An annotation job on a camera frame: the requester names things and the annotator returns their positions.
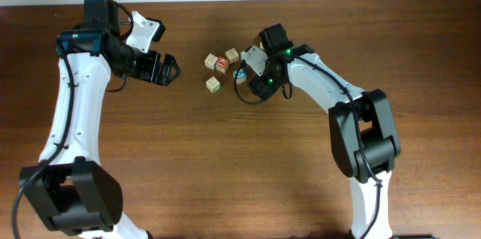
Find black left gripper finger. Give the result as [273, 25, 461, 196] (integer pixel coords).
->
[160, 53, 181, 77]
[156, 70, 180, 86]

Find wooden block blue 5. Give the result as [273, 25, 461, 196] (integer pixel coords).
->
[233, 68, 247, 84]

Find wooden block green N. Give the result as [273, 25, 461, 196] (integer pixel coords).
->
[205, 77, 221, 93]

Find plain wooden picture block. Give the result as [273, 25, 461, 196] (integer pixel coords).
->
[225, 48, 240, 64]

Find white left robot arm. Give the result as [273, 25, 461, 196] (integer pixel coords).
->
[19, 0, 180, 238]

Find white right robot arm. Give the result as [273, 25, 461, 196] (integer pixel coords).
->
[241, 24, 401, 238]

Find wooden block blue side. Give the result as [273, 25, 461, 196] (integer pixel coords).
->
[204, 53, 219, 71]

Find wooden block red E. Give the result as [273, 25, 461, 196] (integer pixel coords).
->
[216, 56, 230, 73]

